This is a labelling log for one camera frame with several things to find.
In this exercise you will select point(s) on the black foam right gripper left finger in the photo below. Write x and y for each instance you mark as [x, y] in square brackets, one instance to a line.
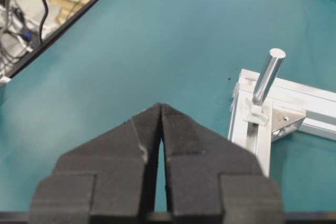
[110, 179]

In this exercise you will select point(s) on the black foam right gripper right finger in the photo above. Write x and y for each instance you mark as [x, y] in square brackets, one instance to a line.
[212, 180]

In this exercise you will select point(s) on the silver metal pin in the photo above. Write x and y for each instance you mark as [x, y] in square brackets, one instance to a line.
[267, 75]

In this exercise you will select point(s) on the aluminium extrusion frame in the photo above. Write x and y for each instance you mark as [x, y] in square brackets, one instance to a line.
[251, 126]

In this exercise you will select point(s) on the silver corner bracket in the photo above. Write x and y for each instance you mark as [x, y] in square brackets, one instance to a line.
[286, 121]

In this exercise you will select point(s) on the black cable off table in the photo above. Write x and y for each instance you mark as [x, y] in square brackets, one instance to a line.
[42, 22]

